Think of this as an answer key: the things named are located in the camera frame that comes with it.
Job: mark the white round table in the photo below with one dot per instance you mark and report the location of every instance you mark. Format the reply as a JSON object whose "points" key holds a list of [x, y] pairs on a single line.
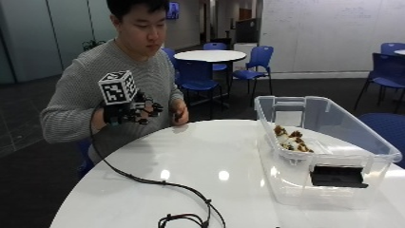
{"points": [[401, 52], [210, 55]]}

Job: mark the black bin latch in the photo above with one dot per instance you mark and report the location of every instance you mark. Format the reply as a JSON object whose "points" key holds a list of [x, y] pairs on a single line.
{"points": [[338, 176]]}

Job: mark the brown and white soft toy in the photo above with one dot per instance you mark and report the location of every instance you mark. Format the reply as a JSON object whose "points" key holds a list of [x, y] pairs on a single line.
{"points": [[293, 139]]}

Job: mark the white marker cube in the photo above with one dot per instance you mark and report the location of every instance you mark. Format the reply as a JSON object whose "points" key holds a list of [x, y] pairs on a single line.
{"points": [[117, 88]]}

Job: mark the clear plastic storage bin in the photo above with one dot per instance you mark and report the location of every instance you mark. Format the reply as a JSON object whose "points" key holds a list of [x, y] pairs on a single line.
{"points": [[338, 139]]}

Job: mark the the person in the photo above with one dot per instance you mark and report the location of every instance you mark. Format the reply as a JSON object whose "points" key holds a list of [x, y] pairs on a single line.
{"points": [[127, 69]]}

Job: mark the white cabinet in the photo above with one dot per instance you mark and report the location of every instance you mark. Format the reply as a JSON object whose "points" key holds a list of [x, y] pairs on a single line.
{"points": [[245, 55]]}

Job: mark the green potted plant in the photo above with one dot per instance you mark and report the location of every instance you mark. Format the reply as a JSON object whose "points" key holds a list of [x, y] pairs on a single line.
{"points": [[93, 44]]}

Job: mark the dark cabinet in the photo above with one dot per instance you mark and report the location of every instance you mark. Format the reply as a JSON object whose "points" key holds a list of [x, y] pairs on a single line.
{"points": [[246, 31]]}

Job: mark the blue chair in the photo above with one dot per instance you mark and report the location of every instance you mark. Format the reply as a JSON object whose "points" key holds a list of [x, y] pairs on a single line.
{"points": [[393, 47], [86, 158], [170, 54], [258, 63], [389, 74], [217, 47], [197, 77]]}

